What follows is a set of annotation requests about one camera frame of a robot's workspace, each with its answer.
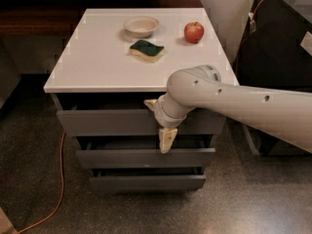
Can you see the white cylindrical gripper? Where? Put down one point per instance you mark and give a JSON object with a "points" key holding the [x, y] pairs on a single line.
{"points": [[161, 114]]}

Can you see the grey top drawer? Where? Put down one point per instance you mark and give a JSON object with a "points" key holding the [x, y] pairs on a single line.
{"points": [[106, 114]]}

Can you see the grey drawer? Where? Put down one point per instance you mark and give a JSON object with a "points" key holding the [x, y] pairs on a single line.
{"points": [[142, 152], [106, 114], [147, 180]]}

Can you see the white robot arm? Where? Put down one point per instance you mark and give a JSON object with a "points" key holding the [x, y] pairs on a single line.
{"points": [[286, 115]]}

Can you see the grey middle drawer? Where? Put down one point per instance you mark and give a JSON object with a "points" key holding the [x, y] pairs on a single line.
{"points": [[142, 152]]}

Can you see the grey bottom drawer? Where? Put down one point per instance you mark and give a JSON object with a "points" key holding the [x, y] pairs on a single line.
{"points": [[147, 180]]}

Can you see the white-topped drawer cabinet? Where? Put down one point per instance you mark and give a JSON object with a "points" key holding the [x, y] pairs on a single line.
{"points": [[97, 60]]}

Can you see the green and yellow sponge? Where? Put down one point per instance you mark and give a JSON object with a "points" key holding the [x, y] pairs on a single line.
{"points": [[146, 50]]}

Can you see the red apple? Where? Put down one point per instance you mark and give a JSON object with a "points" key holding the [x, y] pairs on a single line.
{"points": [[193, 32]]}

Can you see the cream plastic bowl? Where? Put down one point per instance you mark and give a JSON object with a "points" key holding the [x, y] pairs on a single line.
{"points": [[141, 27]]}

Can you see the dark wooden shelf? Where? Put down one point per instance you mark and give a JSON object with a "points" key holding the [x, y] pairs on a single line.
{"points": [[60, 17]]}

